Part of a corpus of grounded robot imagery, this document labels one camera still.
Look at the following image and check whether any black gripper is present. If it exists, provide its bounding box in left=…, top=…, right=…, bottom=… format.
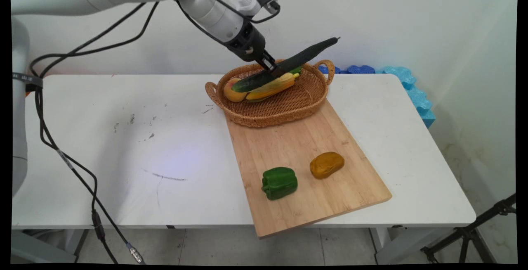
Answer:
left=225, top=18, right=286, bottom=73

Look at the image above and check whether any dark green cucumber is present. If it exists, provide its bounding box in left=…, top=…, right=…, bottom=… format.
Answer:
left=231, top=37, right=341, bottom=93

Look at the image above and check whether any yellow corn cob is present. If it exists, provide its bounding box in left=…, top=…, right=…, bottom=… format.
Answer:
left=245, top=73, right=300, bottom=102

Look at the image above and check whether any orange mango fruit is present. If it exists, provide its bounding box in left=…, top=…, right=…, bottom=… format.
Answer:
left=223, top=78, right=248, bottom=103

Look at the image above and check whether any wooden cutting board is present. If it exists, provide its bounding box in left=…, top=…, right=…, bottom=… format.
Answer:
left=225, top=98, right=393, bottom=239

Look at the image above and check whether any yellow-brown potato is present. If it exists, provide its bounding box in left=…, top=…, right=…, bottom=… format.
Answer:
left=310, top=152, right=345, bottom=180

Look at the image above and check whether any green bell pepper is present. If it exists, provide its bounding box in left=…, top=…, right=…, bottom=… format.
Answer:
left=261, top=167, right=298, bottom=201

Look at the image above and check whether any large light-blue foam piece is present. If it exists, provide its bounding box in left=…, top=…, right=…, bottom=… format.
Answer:
left=377, top=66, right=436, bottom=128

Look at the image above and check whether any white table leg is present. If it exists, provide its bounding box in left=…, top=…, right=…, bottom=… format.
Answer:
left=369, top=227, right=454, bottom=264
left=12, top=230, right=89, bottom=263

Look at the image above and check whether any black tripod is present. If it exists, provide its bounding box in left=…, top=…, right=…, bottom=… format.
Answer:
left=421, top=194, right=517, bottom=264

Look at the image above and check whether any wicker basket with handles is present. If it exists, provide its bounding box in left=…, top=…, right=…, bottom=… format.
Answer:
left=205, top=59, right=335, bottom=128

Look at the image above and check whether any long black robot cable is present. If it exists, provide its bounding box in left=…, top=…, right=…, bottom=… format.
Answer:
left=29, top=1, right=160, bottom=265

